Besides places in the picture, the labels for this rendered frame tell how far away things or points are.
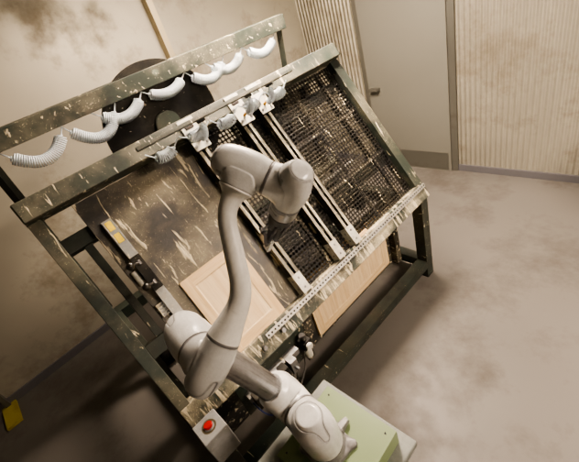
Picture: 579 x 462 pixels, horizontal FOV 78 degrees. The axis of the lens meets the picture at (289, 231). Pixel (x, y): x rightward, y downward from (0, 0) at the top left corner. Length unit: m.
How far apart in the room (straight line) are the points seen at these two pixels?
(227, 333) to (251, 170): 0.45
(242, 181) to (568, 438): 2.28
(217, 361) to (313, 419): 0.55
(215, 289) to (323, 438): 0.93
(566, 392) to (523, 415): 0.30
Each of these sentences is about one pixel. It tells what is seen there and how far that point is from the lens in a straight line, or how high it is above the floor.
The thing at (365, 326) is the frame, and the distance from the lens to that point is 2.84.
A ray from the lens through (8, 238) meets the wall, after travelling 3.87.
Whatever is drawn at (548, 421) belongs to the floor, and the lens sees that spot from 2.73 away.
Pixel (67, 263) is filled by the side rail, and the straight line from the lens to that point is 1.94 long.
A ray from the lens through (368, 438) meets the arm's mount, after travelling 1.70.
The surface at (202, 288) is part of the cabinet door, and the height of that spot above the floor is 1.22.
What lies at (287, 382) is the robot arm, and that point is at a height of 1.10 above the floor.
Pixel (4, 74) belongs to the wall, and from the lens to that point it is 3.77.
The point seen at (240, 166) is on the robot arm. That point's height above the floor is 2.02.
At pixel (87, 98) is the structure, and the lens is 2.43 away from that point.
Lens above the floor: 2.37
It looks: 33 degrees down
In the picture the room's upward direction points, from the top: 20 degrees counter-clockwise
